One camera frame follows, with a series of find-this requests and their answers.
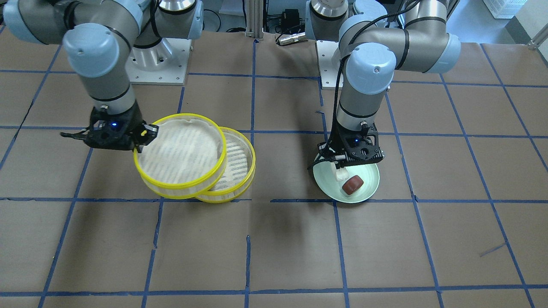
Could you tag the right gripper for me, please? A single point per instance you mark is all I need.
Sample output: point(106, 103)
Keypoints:
point(132, 116)

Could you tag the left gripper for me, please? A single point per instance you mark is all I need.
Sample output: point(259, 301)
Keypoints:
point(333, 141)

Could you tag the white bun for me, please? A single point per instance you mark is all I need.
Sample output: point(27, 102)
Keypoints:
point(341, 175)

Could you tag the yellow steamer layer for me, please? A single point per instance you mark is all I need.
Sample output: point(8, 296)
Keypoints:
point(239, 172)
point(187, 157)

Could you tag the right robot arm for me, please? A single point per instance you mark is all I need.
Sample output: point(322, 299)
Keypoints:
point(99, 37)

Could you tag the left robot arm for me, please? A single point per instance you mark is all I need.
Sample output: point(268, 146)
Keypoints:
point(372, 45)

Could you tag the brown bun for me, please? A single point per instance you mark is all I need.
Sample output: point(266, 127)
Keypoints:
point(352, 185)

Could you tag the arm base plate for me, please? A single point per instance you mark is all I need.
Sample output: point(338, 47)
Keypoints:
point(165, 63)
point(328, 61)

